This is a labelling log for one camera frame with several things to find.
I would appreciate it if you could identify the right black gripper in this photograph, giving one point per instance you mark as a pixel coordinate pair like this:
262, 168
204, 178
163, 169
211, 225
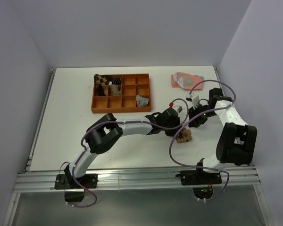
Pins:
194, 122

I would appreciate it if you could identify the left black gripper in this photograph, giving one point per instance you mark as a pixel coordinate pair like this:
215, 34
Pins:
176, 122

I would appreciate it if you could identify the argyle beige orange sock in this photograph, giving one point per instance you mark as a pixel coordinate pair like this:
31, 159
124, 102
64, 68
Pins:
184, 136

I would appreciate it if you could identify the grey ankle sock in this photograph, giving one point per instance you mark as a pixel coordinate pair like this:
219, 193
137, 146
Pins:
141, 101

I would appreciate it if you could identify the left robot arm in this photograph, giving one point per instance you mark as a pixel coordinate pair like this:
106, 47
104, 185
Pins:
102, 135

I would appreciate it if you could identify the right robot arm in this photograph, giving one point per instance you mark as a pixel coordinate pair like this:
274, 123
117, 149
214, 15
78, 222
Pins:
236, 143

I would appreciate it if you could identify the orange compartment tray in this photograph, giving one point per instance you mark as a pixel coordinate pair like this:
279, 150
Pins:
132, 85

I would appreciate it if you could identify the pink green sock pair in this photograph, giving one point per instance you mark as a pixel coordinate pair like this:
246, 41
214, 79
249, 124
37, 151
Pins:
184, 80

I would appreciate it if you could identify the beige rolled sock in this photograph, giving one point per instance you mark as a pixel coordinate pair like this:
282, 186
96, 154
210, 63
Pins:
115, 90

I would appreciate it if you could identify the black white striped sock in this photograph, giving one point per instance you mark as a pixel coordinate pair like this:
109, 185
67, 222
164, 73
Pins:
115, 81

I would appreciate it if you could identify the black sock in tray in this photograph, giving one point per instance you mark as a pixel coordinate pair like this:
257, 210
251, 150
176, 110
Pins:
100, 91

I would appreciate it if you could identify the brown checkered rolled sock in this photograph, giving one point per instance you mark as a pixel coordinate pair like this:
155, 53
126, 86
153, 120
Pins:
101, 79

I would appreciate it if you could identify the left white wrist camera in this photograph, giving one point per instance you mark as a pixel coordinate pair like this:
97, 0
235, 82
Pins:
177, 108

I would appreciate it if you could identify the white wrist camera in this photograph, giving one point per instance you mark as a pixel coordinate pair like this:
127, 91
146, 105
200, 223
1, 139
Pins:
177, 108
194, 99

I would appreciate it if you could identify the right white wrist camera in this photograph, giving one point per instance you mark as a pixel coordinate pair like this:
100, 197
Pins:
194, 99

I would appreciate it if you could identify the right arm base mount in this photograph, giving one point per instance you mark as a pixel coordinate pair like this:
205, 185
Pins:
198, 177

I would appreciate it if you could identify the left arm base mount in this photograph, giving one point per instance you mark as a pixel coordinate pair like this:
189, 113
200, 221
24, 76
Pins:
88, 181

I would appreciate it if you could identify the aluminium front rail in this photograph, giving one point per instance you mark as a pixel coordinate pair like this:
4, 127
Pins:
128, 179

